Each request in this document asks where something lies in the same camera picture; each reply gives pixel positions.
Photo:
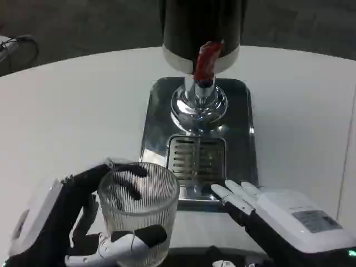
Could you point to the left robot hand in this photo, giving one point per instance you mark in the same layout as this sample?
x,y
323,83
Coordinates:
x,y
53,217

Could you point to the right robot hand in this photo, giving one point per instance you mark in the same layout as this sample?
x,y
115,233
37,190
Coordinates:
x,y
286,219

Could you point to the clear ribbed glass cup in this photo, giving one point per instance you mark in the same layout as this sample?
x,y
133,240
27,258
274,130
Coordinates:
x,y
139,211

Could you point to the slotted steel drain grid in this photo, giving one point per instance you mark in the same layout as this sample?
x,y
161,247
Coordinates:
x,y
198,158

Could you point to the steel drip tray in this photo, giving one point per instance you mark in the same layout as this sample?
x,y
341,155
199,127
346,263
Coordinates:
x,y
198,139

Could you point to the black drink dispenser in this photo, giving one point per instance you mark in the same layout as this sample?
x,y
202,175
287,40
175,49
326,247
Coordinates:
x,y
200,36

